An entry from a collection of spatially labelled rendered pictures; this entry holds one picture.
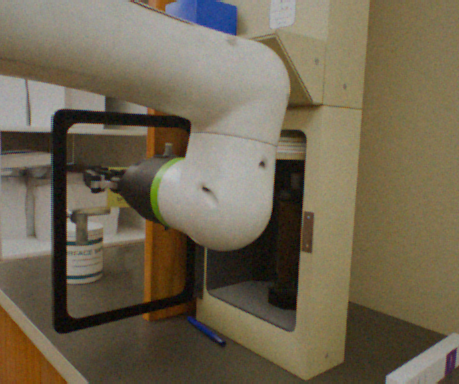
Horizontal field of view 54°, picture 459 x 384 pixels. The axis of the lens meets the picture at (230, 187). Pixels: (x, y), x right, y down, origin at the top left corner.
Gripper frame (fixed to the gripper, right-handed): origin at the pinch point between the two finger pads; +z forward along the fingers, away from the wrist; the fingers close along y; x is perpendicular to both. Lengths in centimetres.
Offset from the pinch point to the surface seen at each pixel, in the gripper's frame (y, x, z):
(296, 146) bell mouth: -30.2, -6.2, -18.6
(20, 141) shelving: -43, 0, 197
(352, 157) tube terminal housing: -35.2, -4.7, -27.3
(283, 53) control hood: -16.8, -19.9, -26.8
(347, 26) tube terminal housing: -31.2, -26.3, -27.3
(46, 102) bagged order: -26, -17, 102
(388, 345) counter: -51, 34, -29
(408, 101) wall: -69, -17, -18
